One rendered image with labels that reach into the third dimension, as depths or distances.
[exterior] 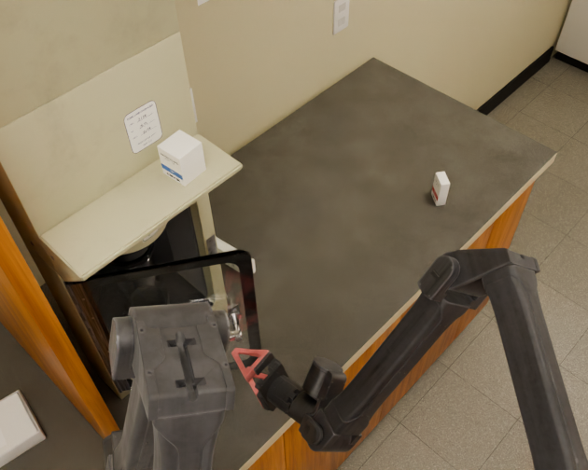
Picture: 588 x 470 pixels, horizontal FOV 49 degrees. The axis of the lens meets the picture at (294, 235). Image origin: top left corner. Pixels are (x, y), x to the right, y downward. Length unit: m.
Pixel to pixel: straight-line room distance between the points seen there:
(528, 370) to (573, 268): 2.15
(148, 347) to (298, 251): 1.11
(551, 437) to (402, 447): 1.58
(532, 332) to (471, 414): 1.65
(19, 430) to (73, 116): 0.76
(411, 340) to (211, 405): 0.51
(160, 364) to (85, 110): 0.49
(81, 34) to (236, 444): 0.88
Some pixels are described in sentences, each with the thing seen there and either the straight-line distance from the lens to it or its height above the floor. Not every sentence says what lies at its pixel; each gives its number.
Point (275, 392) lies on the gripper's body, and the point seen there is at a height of 1.15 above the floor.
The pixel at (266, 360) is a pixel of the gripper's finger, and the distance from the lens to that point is 1.22.
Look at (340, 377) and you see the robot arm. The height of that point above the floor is 1.21.
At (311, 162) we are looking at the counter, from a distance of 1.89.
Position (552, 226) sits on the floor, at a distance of 3.16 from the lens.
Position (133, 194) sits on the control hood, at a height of 1.51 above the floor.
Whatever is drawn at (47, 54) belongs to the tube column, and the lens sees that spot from 0.91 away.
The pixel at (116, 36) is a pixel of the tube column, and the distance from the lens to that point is 0.96.
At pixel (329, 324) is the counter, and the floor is 0.94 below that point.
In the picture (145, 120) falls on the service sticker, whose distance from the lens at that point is 1.05.
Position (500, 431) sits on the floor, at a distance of 2.54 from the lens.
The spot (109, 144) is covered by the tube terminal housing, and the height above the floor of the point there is 1.59.
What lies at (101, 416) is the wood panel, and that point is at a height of 1.11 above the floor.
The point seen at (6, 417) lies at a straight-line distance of 1.53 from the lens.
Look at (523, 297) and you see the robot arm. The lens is 0.92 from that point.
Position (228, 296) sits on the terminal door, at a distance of 1.20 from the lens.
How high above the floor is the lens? 2.25
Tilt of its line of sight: 50 degrees down
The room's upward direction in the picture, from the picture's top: 1 degrees counter-clockwise
